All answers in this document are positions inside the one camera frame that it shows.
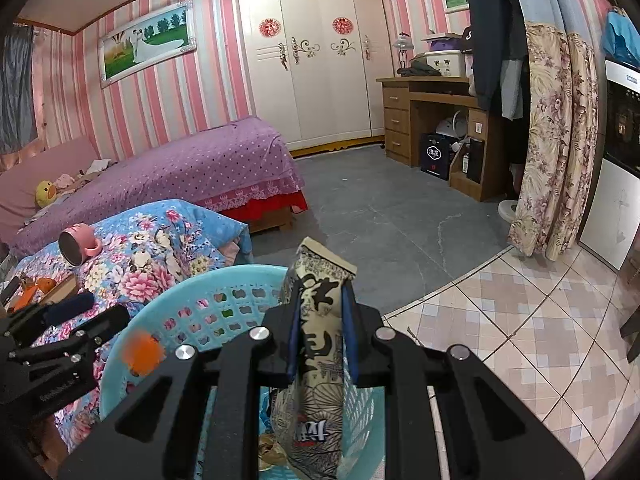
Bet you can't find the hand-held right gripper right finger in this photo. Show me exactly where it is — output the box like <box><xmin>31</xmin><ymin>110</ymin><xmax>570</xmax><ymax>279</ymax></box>
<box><xmin>340</xmin><ymin>280</ymin><xmax>586</xmax><ymax>480</ymax></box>

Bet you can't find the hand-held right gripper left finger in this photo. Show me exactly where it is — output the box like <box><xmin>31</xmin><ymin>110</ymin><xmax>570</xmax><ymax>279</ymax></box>
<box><xmin>57</xmin><ymin>302</ymin><xmax>301</xmax><ymax>480</ymax></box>

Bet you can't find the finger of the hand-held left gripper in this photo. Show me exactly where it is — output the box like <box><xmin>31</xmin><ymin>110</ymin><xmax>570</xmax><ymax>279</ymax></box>
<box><xmin>0</xmin><ymin>292</ymin><xmax>96</xmax><ymax>346</ymax></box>
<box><xmin>10</xmin><ymin>306</ymin><xmax>131</xmax><ymax>376</ymax></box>

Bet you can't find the brown wrapper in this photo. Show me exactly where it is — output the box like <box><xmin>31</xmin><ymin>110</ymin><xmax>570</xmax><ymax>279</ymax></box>
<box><xmin>257</xmin><ymin>435</ymin><xmax>288</xmax><ymax>471</ymax></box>

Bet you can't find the light blue plastic basket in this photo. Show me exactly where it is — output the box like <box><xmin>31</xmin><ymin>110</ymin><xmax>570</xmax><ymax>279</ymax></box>
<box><xmin>97</xmin><ymin>264</ymin><xmax>386</xmax><ymax>480</ymax></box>

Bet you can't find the black and cream snack packet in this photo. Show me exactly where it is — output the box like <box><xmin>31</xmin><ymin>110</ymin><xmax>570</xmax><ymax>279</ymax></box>
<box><xmin>270</xmin><ymin>236</ymin><xmax>358</xmax><ymax>478</ymax></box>

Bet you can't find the brown phone case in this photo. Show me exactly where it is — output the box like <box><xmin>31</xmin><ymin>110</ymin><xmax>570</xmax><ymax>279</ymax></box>
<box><xmin>42</xmin><ymin>274</ymin><xmax>80</xmax><ymax>306</ymax></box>

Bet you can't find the pink metal mug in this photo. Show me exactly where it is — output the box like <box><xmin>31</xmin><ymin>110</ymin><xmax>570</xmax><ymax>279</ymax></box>
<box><xmin>58</xmin><ymin>223</ymin><xmax>103</xmax><ymax>267</ymax></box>

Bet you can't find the pink bed headboard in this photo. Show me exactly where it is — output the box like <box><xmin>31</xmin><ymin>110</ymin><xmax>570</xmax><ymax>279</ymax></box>
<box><xmin>0</xmin><ymin>136</ymin><xmax>118</xmax><ymax>246</ymax></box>

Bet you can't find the purple bed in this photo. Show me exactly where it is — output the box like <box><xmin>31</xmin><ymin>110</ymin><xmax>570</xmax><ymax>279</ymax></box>
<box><xmin>9</xmin><ymin>116</ymin><xmax>308</xmax><ymax>256</ymax></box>

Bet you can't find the white round fan base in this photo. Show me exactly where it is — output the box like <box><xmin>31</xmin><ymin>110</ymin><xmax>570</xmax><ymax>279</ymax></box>
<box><xmin>497</xmin><ymin>200</ymin><xmax>518</xmax><ymax>233</ymax></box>

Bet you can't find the grey window curtain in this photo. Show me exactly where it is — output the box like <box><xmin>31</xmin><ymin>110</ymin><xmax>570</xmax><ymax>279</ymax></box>
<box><xmin>0</xmin><ymin>25</ymin><xmax>38</xmax><ymax>153</ymax></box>

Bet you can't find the black shopping bag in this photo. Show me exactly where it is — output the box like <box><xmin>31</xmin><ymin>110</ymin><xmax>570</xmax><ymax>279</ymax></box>
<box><xmin>420</xmin><ymin>132</ymin><xmax>458</xmax><ymax>181</ymax></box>

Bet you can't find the slim black paper bag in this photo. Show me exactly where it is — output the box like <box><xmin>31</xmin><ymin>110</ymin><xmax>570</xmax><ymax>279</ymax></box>
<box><xmin>462</xmin><ymin>137</ymin><xmax>486</xmax><ymax>183</ymax></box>

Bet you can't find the framed wedding photo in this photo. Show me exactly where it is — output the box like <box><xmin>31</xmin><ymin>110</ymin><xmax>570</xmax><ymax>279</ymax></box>
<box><xmin>97</xmin><ymin>0</ymin><xmax>196</xmax><ymax>88</ymax></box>

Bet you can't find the white cabinet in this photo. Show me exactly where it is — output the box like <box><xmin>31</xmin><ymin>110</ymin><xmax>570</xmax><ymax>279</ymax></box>
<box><xmin>580</xmin><ymin>57</ymin><xmax>640</xmax><ymax>271</ymax></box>

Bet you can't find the white fan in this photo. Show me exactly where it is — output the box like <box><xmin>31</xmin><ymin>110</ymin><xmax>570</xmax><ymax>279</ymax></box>
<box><xmin>434</xmin><ymin>112</ymin><xmax>471</xmax><ymax>153</ymax></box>

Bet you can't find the wooden desk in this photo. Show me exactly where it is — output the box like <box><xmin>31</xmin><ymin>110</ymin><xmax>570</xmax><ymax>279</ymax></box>
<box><xmin>376</xmin><ymin>76</ymin><xmax>513</xmax><ymax>202</ymax></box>

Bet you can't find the white wardrobe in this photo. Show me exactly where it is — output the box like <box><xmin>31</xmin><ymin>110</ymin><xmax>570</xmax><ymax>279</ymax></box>
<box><xmin>235</xmin><ymin>0</ymin><xmax>396</xmax><ymax>153</ymax></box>

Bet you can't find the white storage box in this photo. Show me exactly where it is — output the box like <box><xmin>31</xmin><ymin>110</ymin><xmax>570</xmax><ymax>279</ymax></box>
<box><xmin>414</xmin><ymin>50</ymin><xmax>467</xmax><ymax>78</ymax></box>

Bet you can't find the desk lamp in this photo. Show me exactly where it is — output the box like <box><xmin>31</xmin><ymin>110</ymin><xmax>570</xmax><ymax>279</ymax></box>
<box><xmin>391</xmin><ymin>32</ymin><xmax>416</xmax><ymax>78</ymax></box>

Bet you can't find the dark hanging coat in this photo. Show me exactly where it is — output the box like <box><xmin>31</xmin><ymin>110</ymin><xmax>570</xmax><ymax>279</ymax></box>
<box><xmin>462</xmin><ymin>0</ymin><xmax>531</xmax><ymax>111</ymax></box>

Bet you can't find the blue cloth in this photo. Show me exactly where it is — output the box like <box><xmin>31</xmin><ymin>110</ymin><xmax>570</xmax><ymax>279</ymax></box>
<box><xmin>602</xmin><ymin>7</ymin><xmax>640</xmax><ymax>68</ymax></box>

